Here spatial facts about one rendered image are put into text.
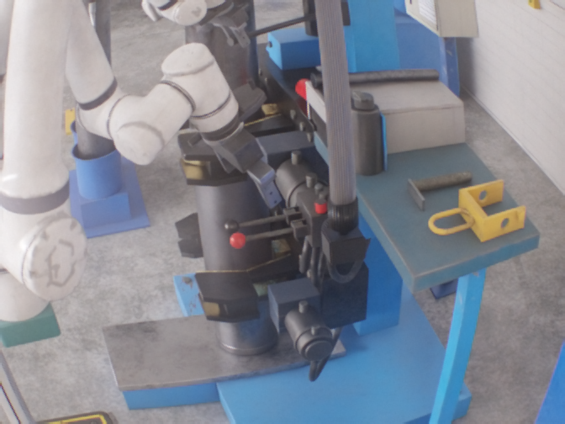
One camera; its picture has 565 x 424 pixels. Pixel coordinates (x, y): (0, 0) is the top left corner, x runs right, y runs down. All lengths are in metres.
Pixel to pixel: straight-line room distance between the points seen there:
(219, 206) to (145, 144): 1.34
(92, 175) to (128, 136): 2.65
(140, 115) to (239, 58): 1.13
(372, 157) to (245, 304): 0.78
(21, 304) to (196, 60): 0.55
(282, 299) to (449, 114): 0.78
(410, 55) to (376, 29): 2.32
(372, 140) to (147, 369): 1.29
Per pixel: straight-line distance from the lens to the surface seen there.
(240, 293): 2.76
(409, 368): 3.02
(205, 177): 2.54
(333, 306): 2.72
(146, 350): 3.15
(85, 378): 3.27
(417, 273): 1.87
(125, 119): 1.47
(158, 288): 3.74
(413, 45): 4.94
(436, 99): 2.36
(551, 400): 2.53
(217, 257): 2.86
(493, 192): 2.11
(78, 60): 1.45
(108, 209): 4.16
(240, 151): 1.58
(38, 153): 1.24
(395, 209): 2.09
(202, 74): 1.48
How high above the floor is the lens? 2.14
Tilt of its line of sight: 30 degrees down
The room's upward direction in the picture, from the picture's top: 4 degrees counter-clockwise
